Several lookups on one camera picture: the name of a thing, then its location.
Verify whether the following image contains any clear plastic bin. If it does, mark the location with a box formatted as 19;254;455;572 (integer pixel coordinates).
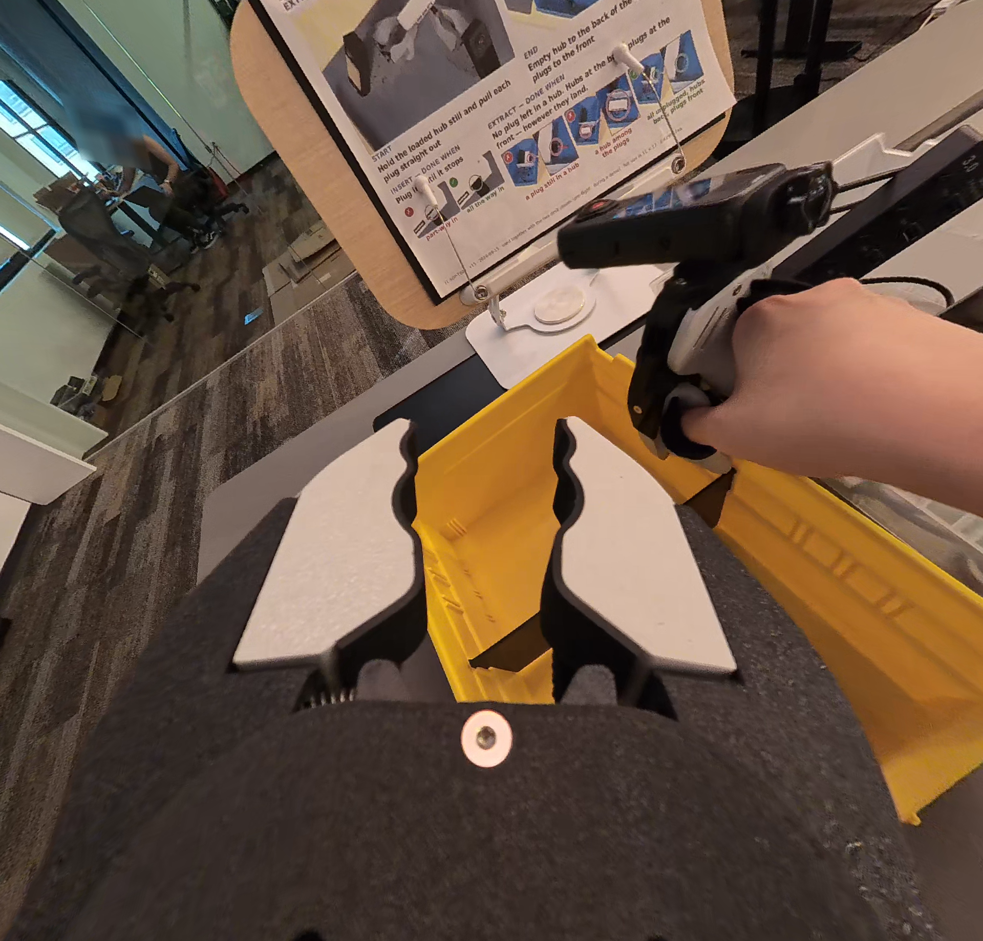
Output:
814;92;983;598

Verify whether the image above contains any instruction sheet on wooden stand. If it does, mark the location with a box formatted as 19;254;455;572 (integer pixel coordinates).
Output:
229;0;734;331

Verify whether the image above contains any cardboard box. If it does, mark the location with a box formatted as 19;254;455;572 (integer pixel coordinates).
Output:
261;223;358;320

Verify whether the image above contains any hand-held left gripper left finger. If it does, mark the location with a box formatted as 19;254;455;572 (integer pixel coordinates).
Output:
230;417;425;696

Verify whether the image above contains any black USB hub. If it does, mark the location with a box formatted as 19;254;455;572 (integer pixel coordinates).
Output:
768;123;983;289

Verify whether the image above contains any person's right forearm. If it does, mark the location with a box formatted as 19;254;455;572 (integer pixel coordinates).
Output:
952;323;983;514

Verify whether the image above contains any person's right hand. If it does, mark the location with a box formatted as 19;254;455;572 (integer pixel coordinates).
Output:
678;275;963;498

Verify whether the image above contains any black bin divider plate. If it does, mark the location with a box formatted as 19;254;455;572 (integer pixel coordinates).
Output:
467;471;736;675

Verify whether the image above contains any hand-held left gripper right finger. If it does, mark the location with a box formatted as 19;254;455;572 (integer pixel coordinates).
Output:
544;416;740;704

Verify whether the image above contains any yellow storage bin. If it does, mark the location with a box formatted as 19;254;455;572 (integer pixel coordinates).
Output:
411;334;983;827

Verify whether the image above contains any black office chair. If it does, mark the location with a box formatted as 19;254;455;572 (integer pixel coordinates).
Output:
57;188;201;324

